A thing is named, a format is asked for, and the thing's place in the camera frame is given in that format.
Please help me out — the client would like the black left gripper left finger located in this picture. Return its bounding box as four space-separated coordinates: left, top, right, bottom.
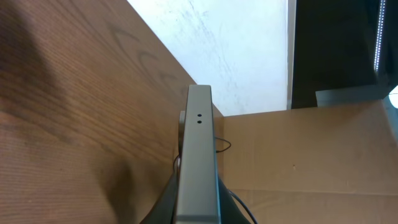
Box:
140 172 178 224

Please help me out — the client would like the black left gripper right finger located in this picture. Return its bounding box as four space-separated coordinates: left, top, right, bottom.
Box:
218 178 250 224

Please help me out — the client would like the gold Samsung Galaxy smartphone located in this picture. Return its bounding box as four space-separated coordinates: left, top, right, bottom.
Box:
173 85 221 224

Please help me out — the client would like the black USB charging cable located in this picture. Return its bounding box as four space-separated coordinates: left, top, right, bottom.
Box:
172 136 259 224

